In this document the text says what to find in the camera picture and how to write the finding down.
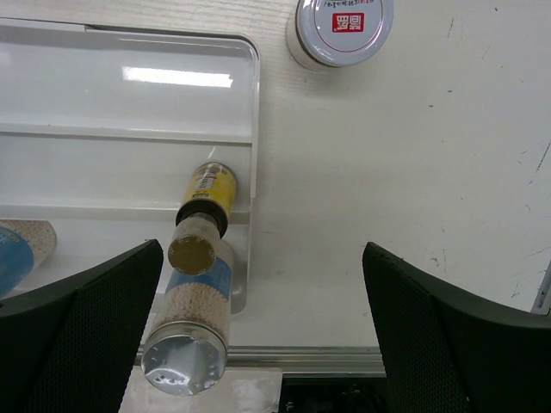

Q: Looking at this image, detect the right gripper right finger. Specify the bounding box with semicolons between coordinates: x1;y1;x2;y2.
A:
362;242;550;412

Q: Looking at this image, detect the yellow label bottle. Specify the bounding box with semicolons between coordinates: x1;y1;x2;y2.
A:
168;162;238;276

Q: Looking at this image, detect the orange spice jar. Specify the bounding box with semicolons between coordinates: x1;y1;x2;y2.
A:
286;0;394;71

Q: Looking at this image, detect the blue label shaker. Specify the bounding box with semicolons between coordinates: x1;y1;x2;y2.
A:
141;241;234;397
1;219;57;298

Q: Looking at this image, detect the white divided tray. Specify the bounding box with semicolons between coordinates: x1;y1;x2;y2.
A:
1;17;261;312

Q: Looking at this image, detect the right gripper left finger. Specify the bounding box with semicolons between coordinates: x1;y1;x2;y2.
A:
1;239;164;412

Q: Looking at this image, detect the aluminium right rail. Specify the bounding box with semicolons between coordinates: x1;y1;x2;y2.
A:
531;263;551;317

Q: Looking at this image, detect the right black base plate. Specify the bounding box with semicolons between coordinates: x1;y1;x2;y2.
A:
278;376;393;413

